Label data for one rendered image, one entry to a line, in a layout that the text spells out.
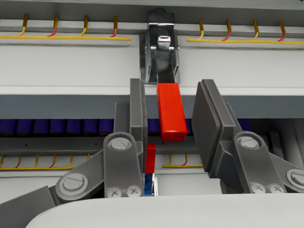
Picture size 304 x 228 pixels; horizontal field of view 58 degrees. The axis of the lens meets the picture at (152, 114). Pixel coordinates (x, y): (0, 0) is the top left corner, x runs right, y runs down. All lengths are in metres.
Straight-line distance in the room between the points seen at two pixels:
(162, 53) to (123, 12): 0.05
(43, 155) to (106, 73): 0.20
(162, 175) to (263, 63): 0.20
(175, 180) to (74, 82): 0.21
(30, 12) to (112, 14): 0.06
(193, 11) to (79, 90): 0.10
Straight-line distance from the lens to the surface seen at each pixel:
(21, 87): 0.20
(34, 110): 0.22
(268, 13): 0.23
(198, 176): 0.37
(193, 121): 0.15
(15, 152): 0.37
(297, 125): 0.37
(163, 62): 0.17
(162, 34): 0.17
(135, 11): 0.20
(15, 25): 0.22
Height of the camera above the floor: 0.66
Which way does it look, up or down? 46 degrees down
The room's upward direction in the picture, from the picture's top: 5 degrees clockwise
